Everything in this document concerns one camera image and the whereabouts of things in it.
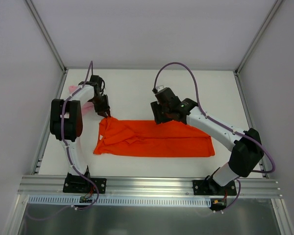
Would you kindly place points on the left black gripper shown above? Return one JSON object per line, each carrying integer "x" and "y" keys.
{"x": 102, "y": 105}

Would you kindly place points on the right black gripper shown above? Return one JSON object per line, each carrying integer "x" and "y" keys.
{"x": 159, "y": 113}

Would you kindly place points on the orange t shirt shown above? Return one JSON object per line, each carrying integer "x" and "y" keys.
{"x": 145, "y": 138}

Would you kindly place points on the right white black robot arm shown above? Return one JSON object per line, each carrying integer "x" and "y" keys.
{"x": 244, "y": 147}

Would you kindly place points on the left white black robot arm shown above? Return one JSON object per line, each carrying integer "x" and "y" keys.
{"x": 66, "y": 124}

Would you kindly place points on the pink t shirt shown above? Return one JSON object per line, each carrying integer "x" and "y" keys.
{"x": 88, "y": 106}

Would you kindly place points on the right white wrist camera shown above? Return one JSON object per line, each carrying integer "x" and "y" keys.
{"x": 159, "y": 88}

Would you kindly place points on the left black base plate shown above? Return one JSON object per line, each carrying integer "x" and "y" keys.
{"x": 77, "y": 184}

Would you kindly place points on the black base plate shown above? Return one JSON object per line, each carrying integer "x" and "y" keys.
{"x": 211, "y": 188}
{"x": 77, "y": 184}

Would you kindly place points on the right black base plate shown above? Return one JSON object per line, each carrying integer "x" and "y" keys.
{"x": 211, "y": 188}

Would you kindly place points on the left aluminium frame post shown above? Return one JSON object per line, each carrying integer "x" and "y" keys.
{"x": 43, "y": 30}

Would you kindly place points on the aluminium frame post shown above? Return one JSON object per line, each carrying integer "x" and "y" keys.
{"x": 43, "y": 30}
{"x": 266, "y": 22}

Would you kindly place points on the aluminium mounting rail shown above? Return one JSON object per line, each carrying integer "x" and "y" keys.
{"x": 149, "y": 187}

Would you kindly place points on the white slotted cable duct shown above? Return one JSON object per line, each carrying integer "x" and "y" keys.
{"x": 120, "y": 201}

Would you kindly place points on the right aluminium frame post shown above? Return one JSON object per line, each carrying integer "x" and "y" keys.
{"x": 266, "y": 22}

